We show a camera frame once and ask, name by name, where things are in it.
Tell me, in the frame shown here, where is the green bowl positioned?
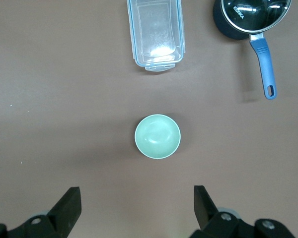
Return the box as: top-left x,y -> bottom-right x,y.
134,114 -> 182,160

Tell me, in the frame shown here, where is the dark saucepan with blue handle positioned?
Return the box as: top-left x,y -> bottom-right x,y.
212,0 -> 293,100

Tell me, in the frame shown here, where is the clear plastic lidded container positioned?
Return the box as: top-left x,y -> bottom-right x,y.
126,0 -> 186,73

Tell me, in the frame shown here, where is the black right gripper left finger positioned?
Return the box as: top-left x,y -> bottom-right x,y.
0,186 -> 82,238

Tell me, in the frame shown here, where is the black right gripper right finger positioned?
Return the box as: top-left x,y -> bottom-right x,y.
188,185 -> 295,238

